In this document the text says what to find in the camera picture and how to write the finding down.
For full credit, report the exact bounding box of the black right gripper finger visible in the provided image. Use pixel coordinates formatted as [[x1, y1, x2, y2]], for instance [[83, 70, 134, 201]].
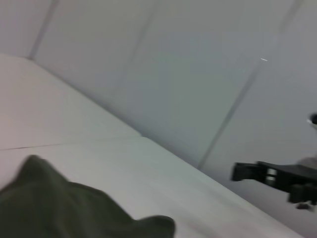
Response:
[[286, 183, 317, 210], [230, 161, 267, 184]]

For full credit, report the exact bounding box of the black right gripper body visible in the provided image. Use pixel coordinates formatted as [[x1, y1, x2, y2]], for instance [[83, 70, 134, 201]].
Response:
[[257, 160, 317, 196]]

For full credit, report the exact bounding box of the dark green FREE! t-shirt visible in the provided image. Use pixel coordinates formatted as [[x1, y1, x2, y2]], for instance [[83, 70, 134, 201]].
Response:
[[0, 155, 176, 238]]

